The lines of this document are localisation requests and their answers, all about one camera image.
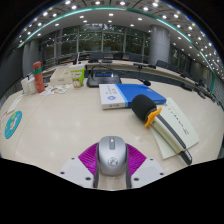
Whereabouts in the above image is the black gooseneck microphone console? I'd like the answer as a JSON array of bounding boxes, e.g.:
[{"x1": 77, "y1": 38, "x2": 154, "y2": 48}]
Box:
[{"x1": 86, "y1": 64, "x2": 152, "y2": 88}]

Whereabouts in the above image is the handheld microphone with orange ring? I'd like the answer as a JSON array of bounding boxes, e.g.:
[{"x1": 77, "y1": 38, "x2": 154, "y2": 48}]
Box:
[{"x1": 130, "y1": 94, "x2": 194, "y2": 166}]

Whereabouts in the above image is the white cardboard box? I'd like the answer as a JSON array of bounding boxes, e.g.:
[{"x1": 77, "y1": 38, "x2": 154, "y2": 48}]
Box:
[{"x1": 49, "y1": 66, "x2": 74, "y2": 87}]

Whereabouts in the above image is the silver grey computer mouse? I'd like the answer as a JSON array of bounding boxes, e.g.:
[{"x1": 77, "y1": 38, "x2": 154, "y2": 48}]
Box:
[{"x1": 96, "y1": 135, "x2": 128, "y2": 177}]

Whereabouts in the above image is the long curved conference desk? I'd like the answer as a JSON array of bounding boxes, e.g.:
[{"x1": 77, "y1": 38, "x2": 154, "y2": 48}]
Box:
[{"x1": 43, "y1": 59, "x2": 218, "y2": 101}]

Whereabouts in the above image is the round teal cartoon mouse pad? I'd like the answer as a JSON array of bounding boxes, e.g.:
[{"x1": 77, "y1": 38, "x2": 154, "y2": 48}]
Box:
[{"x1": 4, "y1": 110, "x2": 23, "y2": 140}]

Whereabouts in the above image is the green printed paper cup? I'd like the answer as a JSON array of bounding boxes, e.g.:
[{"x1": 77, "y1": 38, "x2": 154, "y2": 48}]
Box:
[{"x1": 69, "y1": 63, "x2": 86, "y2": 89}]

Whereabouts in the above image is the colourful sticker sheet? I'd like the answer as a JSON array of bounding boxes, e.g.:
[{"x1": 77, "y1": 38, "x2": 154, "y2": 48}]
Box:
[{"x1": 39, "y1": 84, "x2": 74, "y2": 97}]

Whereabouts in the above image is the white lidded mug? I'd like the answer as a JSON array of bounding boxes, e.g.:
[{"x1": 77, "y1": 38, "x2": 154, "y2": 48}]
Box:
[{"x1": 29, "y1": 75, "x2": 38, "y2": 95}]

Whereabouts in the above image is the group of ceiling lights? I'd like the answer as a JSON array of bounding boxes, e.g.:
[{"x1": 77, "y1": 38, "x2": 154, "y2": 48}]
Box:
[{"x1": 18, "y1": 0, "x2": 224, "y2": 78}]

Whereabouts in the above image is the pale green booklet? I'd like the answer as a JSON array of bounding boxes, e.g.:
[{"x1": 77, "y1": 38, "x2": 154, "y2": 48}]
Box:
[{"x1": 149, "y1": 97, "x2": 200, "y2": 160}]

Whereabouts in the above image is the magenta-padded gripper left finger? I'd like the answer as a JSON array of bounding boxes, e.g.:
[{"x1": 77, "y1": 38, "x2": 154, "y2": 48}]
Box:
[{"x1": 59, "y1": 142, "x2": 100, "y2": 189}]

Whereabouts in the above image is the group of dark office chairs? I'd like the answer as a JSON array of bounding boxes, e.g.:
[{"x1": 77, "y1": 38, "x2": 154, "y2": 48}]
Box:
[{"x1": 71, "y1": 50, "x2": 221, "y2": 104}]

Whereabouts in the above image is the red bottle with green band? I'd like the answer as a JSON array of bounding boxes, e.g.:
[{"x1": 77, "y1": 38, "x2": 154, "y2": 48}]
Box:
[{"x1": 32, "y1": 60, "x2": 46, "y2": 94}]

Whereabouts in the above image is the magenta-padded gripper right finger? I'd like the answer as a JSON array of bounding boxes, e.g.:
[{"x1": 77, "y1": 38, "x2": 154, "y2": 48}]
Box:
[{"x1": 125, "y1": 143, "x2": 165, "y2": 189}]

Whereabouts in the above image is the blue and white book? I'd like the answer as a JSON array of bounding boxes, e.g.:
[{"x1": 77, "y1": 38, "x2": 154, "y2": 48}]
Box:
[{"x1": 98, "y1": 83, "x2": 167, "y2": 110}]

